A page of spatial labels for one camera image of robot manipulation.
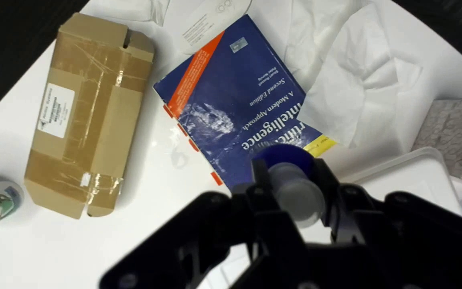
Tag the white oval flat object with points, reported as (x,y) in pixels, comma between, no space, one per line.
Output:
(212,21)

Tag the brown cardboard box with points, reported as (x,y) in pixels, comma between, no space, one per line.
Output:
(89,114)

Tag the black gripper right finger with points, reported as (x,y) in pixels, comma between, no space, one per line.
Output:
(360,230)

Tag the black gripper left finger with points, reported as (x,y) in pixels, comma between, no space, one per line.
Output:
(260,214)

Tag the white crumpled tissue paper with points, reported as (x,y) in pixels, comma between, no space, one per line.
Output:
(376,101)

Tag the blue hardcover textbook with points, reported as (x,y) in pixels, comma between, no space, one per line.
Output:
(232,96)

